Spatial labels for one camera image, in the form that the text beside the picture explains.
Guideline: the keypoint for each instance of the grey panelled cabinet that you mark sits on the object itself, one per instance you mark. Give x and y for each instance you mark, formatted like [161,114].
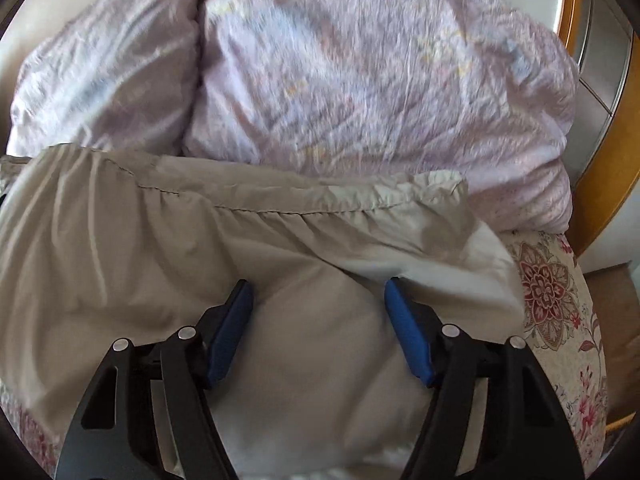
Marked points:
[597,85]

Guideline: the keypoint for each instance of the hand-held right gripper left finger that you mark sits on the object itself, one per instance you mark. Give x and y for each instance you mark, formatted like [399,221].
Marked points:
[230,330]

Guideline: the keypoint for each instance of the lilac floral duvet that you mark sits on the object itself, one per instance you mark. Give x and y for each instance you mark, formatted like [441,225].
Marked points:
[350,85]

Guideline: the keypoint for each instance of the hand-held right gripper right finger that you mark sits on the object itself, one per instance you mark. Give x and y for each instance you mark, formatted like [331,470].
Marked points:
[407,330]

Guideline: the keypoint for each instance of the beige down jacket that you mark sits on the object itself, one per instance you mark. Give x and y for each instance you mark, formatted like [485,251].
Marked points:
[150,260]

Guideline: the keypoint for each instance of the wooden headboard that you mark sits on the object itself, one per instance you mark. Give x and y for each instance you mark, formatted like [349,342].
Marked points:
[607,195]

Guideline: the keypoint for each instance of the floral quilted bedspread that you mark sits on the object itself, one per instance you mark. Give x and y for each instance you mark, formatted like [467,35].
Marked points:
[550,300]

